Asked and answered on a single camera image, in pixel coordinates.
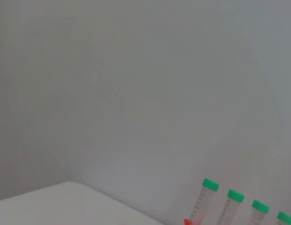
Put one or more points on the green-capped clear test tube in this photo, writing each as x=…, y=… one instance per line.
x=286, y=218
x=260, y=206
x=210, y=184
x=235, y=196

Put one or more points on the orange-red test tube rack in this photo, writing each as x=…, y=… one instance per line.
x=187, y=222

